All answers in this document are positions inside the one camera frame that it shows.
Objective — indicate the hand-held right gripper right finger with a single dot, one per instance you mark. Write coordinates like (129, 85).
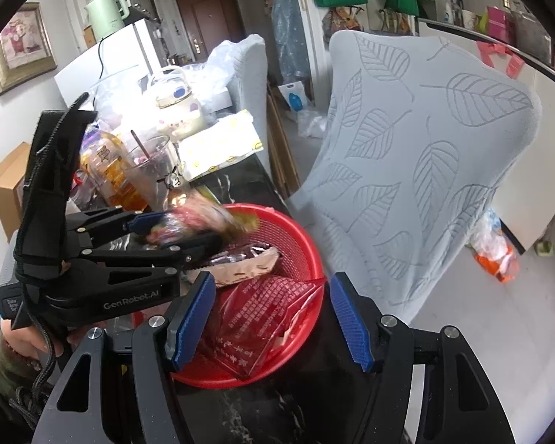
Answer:
(351, 319)

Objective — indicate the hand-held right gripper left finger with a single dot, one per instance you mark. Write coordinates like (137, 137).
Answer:
(192, 319)

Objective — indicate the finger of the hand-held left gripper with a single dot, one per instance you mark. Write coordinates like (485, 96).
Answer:
(148, 223)
(143, 259)

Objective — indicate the red snack packet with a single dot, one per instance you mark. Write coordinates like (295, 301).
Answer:
(254, 323)
(312, 300)

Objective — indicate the green pink snack packet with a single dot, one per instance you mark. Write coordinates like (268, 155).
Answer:
(199, 219)

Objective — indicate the brown snack packet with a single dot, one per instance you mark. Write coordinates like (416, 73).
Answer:
(245, 263)

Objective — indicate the red plastic basket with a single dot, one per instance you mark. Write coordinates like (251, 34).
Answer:
(286, 236)

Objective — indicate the person's left forearm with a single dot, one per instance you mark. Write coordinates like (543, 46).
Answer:
(4, 393)

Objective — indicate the person's left hand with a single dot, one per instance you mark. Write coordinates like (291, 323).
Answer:
(25, 342)

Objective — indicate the brown cardboard box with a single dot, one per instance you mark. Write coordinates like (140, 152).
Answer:
(7, 194)

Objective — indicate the glass cup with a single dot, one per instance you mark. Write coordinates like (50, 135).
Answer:
(159, 175)

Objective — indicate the cooking oil bottle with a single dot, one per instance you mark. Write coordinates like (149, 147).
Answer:
(111, 171)

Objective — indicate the long metal spoon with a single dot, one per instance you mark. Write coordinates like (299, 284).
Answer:
(141, 145)

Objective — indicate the smiley print box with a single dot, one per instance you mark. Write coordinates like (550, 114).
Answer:
(222, 148)

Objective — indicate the framed picture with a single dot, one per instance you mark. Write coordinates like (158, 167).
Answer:
(23, 48)

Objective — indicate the white refrigerator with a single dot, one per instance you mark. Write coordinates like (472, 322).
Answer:
(129, 55)

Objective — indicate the wooden boards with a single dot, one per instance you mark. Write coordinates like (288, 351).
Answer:
(280, 148)

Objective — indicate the orange plastic bag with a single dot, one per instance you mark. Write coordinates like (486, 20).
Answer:
(497, 254)

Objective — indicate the green electric kettle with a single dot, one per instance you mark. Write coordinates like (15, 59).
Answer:
(104, 16)

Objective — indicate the white blue shopping bag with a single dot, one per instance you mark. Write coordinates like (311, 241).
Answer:
(292, 97)

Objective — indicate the crumpled clear plastic bag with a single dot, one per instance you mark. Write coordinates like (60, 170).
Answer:
(313, 124)

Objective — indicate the small green dish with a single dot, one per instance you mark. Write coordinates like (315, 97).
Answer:
(544, 246)

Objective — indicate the brown door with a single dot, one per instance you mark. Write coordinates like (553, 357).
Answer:
(208, 18)

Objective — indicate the white cabinet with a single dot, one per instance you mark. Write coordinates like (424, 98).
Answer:
(532, 185)

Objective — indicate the bubble wrap roll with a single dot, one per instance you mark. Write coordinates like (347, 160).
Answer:
(286, 27)

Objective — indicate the cartoon print bag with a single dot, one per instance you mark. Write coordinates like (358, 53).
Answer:
(342, 22)

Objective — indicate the pink ribbon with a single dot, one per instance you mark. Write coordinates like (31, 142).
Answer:
(499, 58)

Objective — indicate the white paper cup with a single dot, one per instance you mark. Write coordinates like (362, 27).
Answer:
(470, 18)

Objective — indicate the green cup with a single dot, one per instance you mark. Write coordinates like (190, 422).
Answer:
(483, 22)

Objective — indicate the pink box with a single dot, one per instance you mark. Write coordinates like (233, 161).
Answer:
(499, 22)

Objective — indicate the grey container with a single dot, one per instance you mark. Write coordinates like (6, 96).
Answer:
(529, 32)

